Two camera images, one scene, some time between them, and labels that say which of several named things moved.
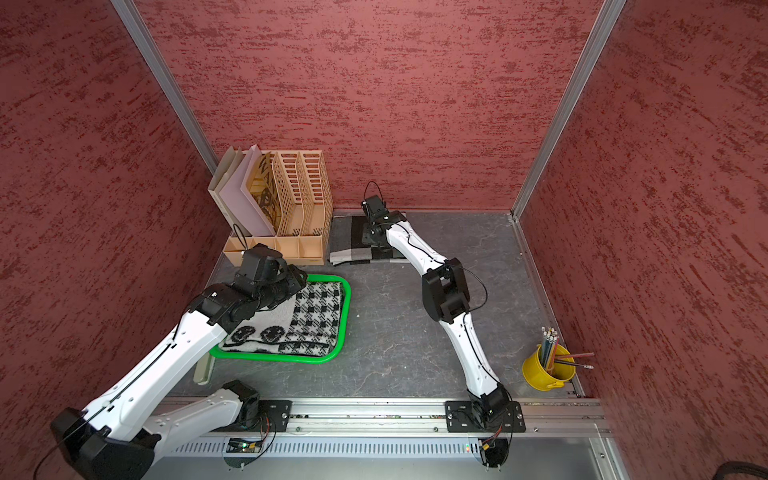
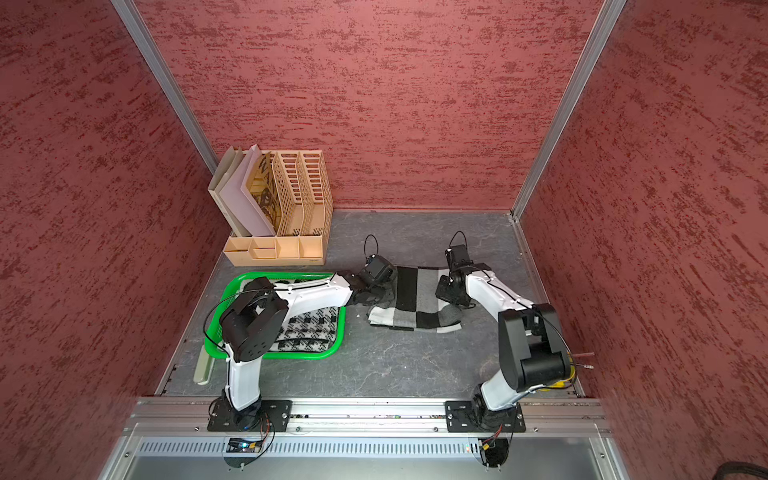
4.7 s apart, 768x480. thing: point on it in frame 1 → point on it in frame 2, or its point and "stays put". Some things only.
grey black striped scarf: x=348 y=245 → x=416 y=306
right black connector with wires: x=494 y=449 stays put
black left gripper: x=295 y=281 → x=388 y=297
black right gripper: x=367 y=239 → x=441 y=293
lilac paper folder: x=240 y=205 stays put
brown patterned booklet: x=264 y=191 stays put
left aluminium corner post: x=168 y=83 stays put
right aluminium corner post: x=596 y=39 stays put
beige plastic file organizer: x=303 y=209 stays put
